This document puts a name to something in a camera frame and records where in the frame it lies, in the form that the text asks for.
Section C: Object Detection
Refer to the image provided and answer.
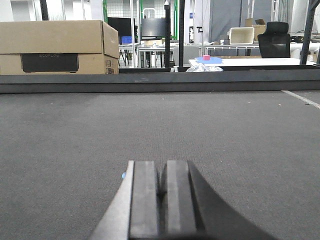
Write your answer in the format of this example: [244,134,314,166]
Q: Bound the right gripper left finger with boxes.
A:
[89,160,160,240]

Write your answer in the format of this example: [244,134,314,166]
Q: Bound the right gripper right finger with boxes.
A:
[161,160,275,240]

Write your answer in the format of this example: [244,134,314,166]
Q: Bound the grey conveyor belt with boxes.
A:
[0,91,320,240]

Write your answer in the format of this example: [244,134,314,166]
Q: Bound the small pink block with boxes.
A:
[202,54,211,61]

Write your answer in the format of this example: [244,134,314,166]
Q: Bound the white plastic bin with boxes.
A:
[227,27,255,45]

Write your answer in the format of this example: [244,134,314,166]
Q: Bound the white table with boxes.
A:
[204,58,301,67]

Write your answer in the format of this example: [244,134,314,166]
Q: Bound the flat blue tray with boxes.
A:
[195,57,223,64]

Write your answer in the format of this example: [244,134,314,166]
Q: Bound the large cardboard box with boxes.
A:
[0,20,120,75]

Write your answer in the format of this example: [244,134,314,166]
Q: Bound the small blue crate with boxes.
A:
[121,36,133,45]

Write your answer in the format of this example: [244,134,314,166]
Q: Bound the black monitor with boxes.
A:
[140,18,166,39]

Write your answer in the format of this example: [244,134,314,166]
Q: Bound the black office chair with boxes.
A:
[257,21,291,58]

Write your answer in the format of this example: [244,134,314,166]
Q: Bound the black conveyor end rail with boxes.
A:
[0,69,320,94]

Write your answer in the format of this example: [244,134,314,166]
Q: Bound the black vertical post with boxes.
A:
[178,0,185,68]

